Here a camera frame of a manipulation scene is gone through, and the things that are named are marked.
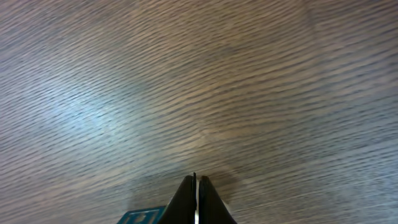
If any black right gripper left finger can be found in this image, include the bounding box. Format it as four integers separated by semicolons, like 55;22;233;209
157;173;197;224

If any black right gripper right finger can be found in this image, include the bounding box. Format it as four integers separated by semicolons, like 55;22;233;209
198;176;237;224

